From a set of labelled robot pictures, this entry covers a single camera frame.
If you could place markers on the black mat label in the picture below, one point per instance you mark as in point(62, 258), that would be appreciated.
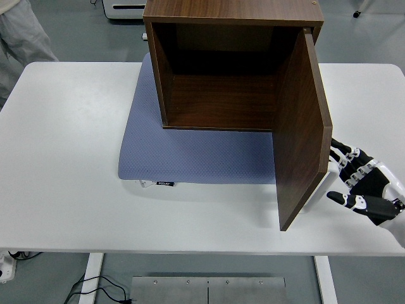
point(165, 183)

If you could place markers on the person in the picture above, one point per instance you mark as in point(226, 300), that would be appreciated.
point(22, 38)

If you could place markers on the white power strip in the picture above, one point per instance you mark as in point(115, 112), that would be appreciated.
point(7, 269)

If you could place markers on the grey metal plate with screws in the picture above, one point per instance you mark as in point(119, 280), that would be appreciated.
point(190, 291)

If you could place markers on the white mat tag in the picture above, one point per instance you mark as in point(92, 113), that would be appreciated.
point(145, 183)

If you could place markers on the black chair caster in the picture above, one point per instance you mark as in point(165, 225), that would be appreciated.
point(357, 14)

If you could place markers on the white appliance with slot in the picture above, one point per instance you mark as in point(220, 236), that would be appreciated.
point(126, 12)

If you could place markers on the small grey bracket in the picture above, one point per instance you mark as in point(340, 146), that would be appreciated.
point(144, 36)

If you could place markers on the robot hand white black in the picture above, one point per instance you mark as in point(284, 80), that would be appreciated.
point(370, 180)

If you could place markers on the brown wooden cabinet door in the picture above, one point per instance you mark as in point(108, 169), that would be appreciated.
point(300, 133)

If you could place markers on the white table leg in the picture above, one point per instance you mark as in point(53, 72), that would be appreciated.
point(91, 272)
point(326, 278)

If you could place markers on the brown wooden cabinet body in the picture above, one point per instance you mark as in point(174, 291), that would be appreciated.
point(221, 104)

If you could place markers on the blue-grey textured mat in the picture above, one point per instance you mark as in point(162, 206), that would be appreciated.
point(190, 158)

